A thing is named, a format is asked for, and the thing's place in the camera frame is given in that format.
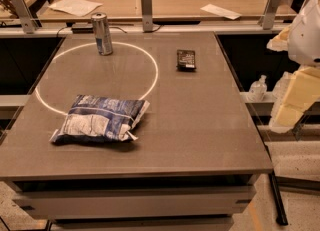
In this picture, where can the white paper sheet right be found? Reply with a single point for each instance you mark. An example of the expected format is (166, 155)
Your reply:
(213, 9)

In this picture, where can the clear sanitizer bottle left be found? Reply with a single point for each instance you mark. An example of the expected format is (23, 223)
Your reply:
(257, 90)

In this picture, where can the black rxbar chocolate bar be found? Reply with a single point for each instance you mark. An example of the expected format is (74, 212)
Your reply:
(186, 60)

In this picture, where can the white paper sheet left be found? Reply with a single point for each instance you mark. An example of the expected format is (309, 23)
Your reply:
(75, 7)

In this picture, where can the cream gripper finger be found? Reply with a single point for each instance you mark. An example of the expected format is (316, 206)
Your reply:
(301, 93)
(280, 41)

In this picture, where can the clear sanitizer bottle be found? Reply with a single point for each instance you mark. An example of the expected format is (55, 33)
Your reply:
(281, 85)
(257, 90)

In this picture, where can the middle metal bracket post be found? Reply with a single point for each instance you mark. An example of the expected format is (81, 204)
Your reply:
(147, 16)

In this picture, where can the white paper sheet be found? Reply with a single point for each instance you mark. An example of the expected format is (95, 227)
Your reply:
(75, 7)
(213, 9)

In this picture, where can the silver blue redbull can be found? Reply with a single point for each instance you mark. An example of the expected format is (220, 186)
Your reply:
(102, 33)

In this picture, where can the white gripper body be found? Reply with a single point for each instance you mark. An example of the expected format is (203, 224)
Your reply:
(306, 36)

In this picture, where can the left metal bracket post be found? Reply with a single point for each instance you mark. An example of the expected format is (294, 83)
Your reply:
(28, 22)

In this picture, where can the white drawer cabinet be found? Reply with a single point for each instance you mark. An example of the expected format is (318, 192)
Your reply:
(186, 203)

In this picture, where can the right metal bracket post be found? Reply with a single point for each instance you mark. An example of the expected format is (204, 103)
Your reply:
(267, 19)

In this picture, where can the blue white chip bag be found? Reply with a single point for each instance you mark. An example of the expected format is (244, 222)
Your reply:
(93, 119)

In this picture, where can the clear sanitizer bottle right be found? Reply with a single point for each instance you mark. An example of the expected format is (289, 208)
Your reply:
(281, 85)

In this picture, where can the metal bracket post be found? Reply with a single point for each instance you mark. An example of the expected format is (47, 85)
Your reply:
(147, 16)
(267, 19)
(28, 22)

